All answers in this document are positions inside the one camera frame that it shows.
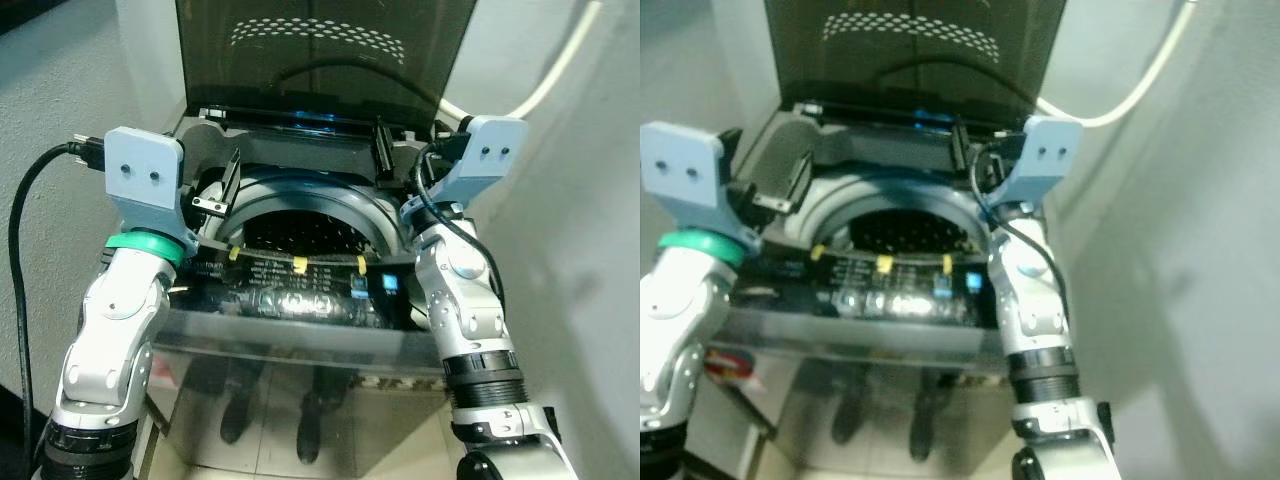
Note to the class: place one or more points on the grey top-load washing machine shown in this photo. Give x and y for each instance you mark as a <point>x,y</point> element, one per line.
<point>880,300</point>
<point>300,300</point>

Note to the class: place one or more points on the grey-blue right wrist camera mount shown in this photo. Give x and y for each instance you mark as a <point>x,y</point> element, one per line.
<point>490,150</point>
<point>1045,155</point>

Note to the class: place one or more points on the grey-blue wrist camera mount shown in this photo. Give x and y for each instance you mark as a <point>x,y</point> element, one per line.
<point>490,150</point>
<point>1045,155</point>
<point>145,170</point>
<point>680,170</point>

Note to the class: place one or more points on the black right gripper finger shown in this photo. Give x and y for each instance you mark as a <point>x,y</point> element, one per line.
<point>960,145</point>
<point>383,145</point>

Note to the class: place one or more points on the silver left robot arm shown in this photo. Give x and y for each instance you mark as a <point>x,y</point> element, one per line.
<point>110,340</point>
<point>680,320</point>

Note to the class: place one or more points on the grey-blue left wrist camera mount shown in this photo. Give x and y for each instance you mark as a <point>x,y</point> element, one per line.
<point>680,170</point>
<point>145,170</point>

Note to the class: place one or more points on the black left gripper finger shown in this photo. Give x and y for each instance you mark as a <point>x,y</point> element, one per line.
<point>800,178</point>
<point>210,205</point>
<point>232,175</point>
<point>775,205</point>

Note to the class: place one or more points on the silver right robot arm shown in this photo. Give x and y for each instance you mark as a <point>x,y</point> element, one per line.
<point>465,290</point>
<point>1030,290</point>

